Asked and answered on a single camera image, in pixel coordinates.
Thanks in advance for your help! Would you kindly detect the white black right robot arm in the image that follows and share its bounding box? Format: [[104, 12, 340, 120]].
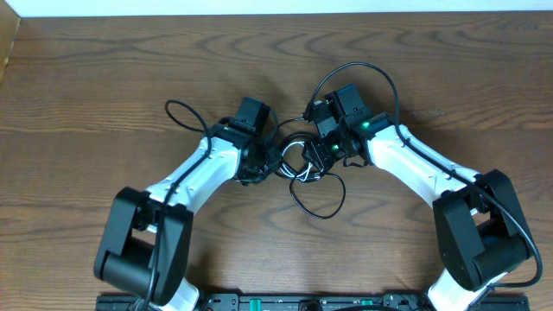
[[303, 85, 535, 310]]

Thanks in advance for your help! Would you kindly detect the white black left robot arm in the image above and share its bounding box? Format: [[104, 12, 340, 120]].
[[93, 98, 282, 310]]

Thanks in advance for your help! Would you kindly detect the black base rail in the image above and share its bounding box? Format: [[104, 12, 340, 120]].
[[94, 293, 531, 311]]

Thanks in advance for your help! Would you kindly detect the white cable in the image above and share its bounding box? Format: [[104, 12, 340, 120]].
[[278, 140, 323, 182]]

